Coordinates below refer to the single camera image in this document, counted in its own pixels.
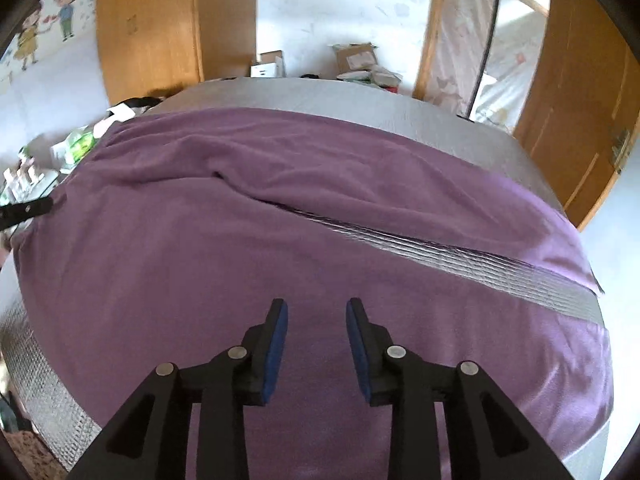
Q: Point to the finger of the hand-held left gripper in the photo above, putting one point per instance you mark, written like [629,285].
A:
[25,211]

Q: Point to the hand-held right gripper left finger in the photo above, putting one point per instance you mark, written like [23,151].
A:
[277,350]

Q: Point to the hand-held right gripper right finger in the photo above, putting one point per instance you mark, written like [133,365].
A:
[356,350]

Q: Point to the purple fleece pants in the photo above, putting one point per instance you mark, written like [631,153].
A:
[200,260]

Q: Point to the green packet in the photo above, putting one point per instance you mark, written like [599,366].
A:
[75,147]

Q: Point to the dark cloth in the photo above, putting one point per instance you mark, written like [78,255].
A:
[142,103]

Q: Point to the wooden wardrobe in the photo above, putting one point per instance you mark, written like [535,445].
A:
[160,25]

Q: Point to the brown shaggy rug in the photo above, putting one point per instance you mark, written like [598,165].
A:
[25,455]

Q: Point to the silver quilted mat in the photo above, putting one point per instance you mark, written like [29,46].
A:
[350,95]

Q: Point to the crumpled plastic bags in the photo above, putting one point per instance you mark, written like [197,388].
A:
[375,79]

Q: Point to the white carton box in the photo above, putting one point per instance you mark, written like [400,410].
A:
[267,66]

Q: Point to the open cardboard box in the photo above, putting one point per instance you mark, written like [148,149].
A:
[355,57]

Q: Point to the brass door lock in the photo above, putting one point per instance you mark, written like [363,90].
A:
[620,150]

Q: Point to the clear plastic door curtain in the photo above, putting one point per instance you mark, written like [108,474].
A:
[465,35]

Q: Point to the black pole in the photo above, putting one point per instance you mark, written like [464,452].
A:
[487,35]

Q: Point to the wooden door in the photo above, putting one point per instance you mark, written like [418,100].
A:
[575,85]

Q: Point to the cartoon wall poster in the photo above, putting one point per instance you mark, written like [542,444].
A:
[45,25]

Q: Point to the wooden door frame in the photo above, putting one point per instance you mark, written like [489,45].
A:
[430,35]

